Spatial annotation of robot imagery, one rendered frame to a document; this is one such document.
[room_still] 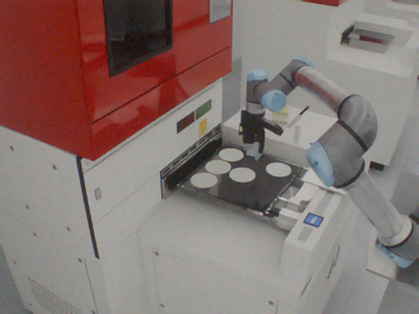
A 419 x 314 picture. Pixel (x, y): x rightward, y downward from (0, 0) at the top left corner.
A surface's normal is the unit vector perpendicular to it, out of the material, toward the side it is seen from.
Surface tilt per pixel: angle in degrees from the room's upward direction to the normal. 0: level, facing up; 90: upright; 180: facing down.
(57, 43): 90
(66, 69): 90
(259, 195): 0
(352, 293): 0
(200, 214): 0
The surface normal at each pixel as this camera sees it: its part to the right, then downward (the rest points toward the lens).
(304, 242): 0.00, -0.85
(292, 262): -0.52, 0.46
